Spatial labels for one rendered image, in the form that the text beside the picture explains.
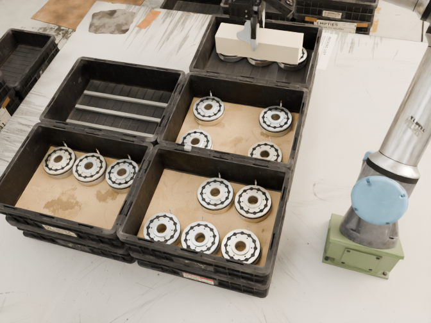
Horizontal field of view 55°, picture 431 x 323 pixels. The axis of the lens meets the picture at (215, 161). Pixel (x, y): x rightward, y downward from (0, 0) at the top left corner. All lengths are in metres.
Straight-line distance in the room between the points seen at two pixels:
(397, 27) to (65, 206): 2.45
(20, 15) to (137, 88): 2.26
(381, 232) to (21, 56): 2.12
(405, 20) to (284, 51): 2.05
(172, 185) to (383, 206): 0.60
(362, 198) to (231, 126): 0.55
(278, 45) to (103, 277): 0.84
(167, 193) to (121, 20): 1.03
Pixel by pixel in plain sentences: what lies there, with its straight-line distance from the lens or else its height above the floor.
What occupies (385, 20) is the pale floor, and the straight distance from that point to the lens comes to 3.16.
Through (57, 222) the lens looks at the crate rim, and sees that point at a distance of 1.18.
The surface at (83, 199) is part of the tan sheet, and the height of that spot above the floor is 0.83.
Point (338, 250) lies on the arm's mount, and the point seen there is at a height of 0.80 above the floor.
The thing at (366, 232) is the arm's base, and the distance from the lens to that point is 1.13.
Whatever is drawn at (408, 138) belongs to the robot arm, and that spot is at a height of 1.17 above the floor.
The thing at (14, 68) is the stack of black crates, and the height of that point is 0.38.
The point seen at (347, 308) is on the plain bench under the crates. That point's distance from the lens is 1.25.
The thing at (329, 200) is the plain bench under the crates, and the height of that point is 0.70.
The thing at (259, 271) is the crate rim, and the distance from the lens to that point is 1.01.
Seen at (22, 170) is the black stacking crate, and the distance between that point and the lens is 1.39.
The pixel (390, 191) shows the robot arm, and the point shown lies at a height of 1.10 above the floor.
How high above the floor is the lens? 1.89
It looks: 56 degrees down
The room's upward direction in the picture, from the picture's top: 9 degrees counter-clockwise
